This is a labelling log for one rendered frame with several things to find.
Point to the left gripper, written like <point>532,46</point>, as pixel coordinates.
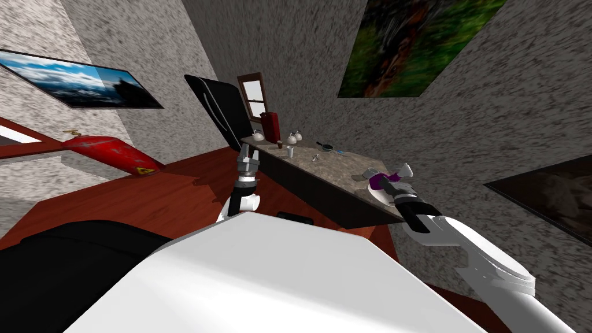
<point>248,167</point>

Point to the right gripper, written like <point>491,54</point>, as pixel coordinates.
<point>398,188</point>

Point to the purple mug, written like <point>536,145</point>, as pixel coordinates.
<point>382,178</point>

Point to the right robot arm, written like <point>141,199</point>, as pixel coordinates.
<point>481,263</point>

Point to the white kettle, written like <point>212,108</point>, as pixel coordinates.
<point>299,135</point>
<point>258,136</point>
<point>291,138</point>

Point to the white plate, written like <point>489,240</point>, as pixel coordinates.
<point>377,194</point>

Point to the red box appliance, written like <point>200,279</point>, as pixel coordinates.
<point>270,126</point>

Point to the white cup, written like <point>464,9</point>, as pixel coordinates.
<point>290,151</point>

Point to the black refrigerator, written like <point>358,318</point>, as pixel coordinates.
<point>222,111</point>

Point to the brown framed window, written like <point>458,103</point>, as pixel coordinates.
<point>254,97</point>

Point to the dark table with marble top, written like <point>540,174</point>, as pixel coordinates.
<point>326,172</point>

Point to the black pan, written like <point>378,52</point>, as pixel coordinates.
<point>327,147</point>

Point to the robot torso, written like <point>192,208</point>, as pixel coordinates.
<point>259,277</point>

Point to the red rounded object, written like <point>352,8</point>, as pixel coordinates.
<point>111,152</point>

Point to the red framed window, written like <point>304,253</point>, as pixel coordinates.
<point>23,141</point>

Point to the green wall picture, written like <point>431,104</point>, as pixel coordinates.
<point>407,51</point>

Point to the dark wall picture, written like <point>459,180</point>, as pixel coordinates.
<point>550,194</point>

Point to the blue sky wall picture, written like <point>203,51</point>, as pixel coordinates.
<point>74,81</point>

